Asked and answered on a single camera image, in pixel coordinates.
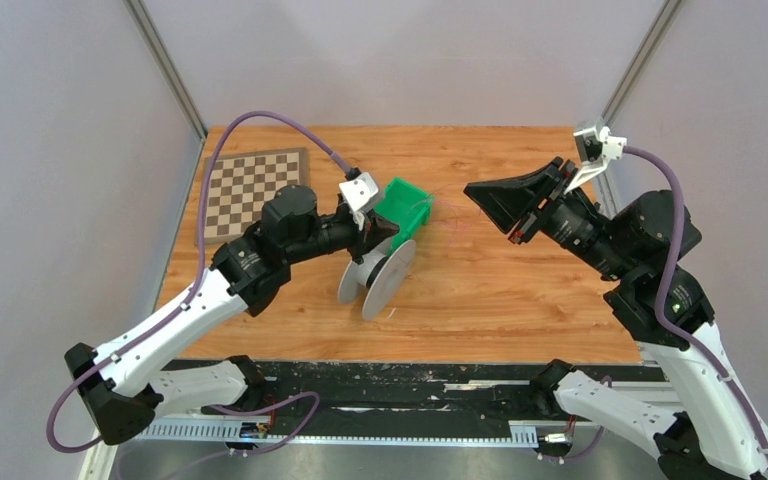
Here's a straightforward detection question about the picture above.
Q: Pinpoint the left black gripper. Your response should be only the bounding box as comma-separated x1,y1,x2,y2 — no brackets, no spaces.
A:
285,208,400,265

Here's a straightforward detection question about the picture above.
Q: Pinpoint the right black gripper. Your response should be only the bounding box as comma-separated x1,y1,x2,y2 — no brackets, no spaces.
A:
462,155,631,279

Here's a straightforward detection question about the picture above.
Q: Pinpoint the grey cable spool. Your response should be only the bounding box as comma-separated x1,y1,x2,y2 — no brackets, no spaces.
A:
337,240,417,320

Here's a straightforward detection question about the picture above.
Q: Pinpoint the thin pink wire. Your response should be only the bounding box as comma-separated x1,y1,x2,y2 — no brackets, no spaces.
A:
417,184,485,250

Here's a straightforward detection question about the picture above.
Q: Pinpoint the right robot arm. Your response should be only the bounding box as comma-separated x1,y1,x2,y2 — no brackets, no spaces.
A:
464,159,768,479

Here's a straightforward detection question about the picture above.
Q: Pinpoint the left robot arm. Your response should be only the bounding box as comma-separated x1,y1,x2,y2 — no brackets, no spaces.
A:
65,175,399,445

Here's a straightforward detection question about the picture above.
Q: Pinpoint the green plastic bin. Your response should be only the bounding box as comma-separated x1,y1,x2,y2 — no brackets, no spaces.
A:
374,177,434,253

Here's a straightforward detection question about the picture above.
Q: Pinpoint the wooden chessboard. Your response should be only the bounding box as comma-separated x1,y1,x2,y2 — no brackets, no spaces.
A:
197,147,309,245

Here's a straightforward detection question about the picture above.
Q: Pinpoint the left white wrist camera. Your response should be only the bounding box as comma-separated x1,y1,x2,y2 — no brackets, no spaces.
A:
338,172,385,230

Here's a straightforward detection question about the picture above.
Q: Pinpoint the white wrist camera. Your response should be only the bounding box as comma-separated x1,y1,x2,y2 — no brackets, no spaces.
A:
564,117,628,194
338,172,385,230

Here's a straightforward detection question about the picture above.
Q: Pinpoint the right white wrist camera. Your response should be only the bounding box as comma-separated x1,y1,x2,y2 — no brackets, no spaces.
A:
564,117,628,194

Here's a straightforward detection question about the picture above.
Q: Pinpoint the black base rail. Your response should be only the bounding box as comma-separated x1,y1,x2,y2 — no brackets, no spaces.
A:
199,359,604,440

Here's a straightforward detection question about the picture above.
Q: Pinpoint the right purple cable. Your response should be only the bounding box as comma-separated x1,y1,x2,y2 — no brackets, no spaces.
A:
622,145,768,480

